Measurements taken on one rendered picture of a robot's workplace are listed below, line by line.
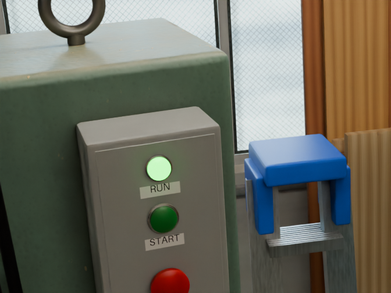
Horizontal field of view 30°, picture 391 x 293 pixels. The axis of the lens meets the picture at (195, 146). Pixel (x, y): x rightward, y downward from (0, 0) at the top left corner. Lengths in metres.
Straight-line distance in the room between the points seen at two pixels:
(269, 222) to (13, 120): 0.92
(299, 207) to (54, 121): 1.73
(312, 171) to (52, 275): 0.84
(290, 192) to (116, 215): 1.71
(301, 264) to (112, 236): 1.82
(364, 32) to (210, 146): 1.48
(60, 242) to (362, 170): 1.40
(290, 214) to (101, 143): 1.76
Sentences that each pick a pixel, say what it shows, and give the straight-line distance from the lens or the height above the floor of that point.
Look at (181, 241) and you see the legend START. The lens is 0.55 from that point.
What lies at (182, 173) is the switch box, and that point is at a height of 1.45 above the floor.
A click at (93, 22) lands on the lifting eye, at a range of 0.66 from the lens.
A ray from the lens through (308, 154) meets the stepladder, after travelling 1.41.
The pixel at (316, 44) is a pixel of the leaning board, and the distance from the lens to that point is 1.99.
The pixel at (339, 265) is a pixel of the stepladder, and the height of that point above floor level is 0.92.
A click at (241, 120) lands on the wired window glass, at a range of 2.19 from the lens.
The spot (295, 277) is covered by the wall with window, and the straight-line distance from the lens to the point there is 2.36.
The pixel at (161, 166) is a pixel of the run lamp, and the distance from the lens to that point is 0.52.
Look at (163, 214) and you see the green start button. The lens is 0.54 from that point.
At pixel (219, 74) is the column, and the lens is 0.59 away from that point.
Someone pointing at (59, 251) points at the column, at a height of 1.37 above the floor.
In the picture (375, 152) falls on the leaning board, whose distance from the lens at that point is 1.93.
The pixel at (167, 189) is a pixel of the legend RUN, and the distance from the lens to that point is 0.54.
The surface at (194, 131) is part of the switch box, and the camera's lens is 0.53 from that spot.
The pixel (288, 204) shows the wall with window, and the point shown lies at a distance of 2.24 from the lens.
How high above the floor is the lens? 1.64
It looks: 19 degrees down
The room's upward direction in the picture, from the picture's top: 4 degrees counter-clockwise
